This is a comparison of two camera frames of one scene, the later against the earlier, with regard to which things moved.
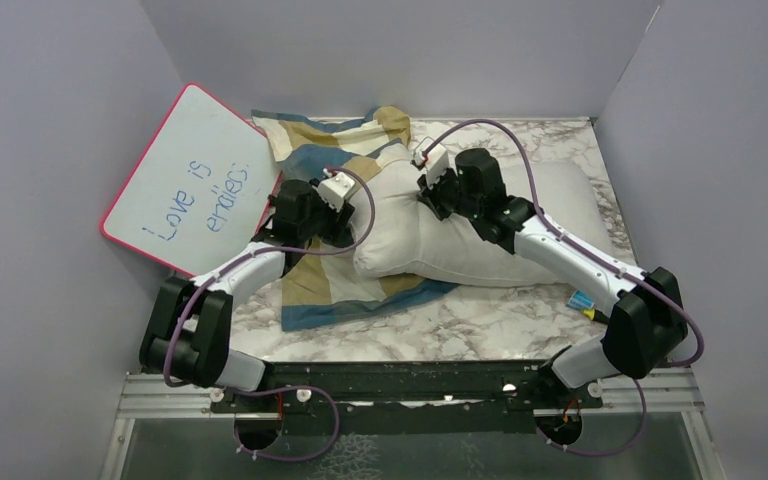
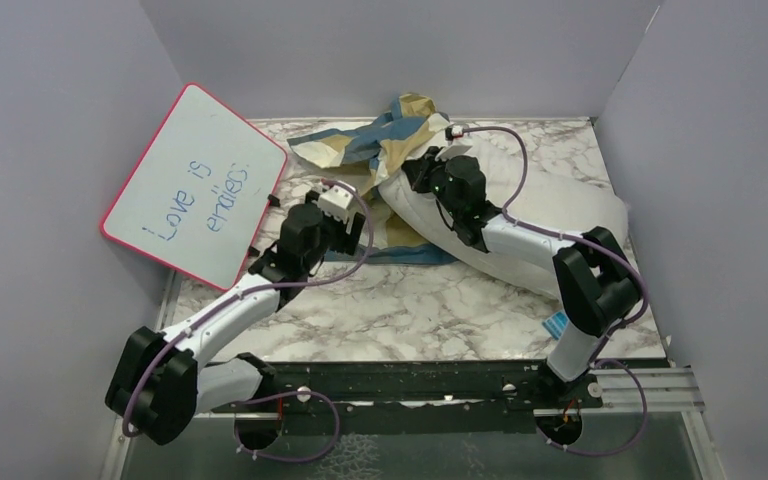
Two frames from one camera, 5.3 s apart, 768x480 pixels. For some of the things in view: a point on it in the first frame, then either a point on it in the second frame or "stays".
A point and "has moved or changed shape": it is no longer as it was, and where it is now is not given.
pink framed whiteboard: x=200 y=188 stays
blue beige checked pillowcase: x=324 y=286 -> x=363 y=155
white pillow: x=399 y=235 has moved or changed shape
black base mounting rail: x=406 y=398 stays
